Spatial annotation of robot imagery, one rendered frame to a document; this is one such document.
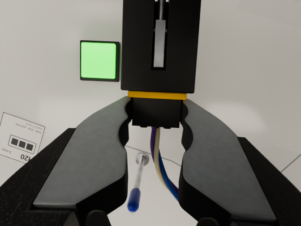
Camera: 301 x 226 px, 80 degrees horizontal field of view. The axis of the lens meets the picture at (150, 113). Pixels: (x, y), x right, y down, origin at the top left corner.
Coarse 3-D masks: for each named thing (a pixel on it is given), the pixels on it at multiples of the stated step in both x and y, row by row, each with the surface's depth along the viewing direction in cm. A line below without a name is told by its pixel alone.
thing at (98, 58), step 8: (80, 40) 18; (88, 40) 18; (80, 48) 18; (88, 48) 18; (96, 48) 18; (104, 48) 18; (112, 48) 18; (80, 56) 18; (88, 56) 18; (96, 56) 18; (104, 56) 18; (112, 56) 18; (80, 64) 18; (88, 64) 18; (96, 64) 18; (104, 64) 18; (112, 64) 18; (80, 72) 19; (88, 72) 18; (96, 72) 18; (104, 72) 18; (112, 72) 18; (88, 80) 19; (96, 80) 19; (104, 80) 19; (112, 80) 19
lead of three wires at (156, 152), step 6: (156, 132) 12; (150, 138) 12; (156, 138) 12; (150, 144) 12; (156, 144) 12; (150, 150) 13; (156, 150) 12; (156, 156) 12; (156, 162) 12; (162, 162) 13; (156, 168) 12; (162, 168) 12; (162, 174) 12; (162, 180) 12; (168, 180) 12; (168, 186) 12; (174, 186) 12; (174, 192) 12
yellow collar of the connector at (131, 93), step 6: (132, 96) 11; (138, 96) 11; (144, 96) 11; (150, 96) 11; (156, 96) 11; (162, 96) 11; (168, 96) 11; (174, 96) 11; (180, 96) 11; (186, 96) 11
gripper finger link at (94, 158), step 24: (96, 120) 9; (120, 120) 9; (72, 144) 8; (96, 144) 8; (120, 144) 8; (72, 168) 6; (96, 168) 7; (120, 168) 7; (48, 192) 6; (72, 192) 6; (96, 192) 6; (120, 192) 7
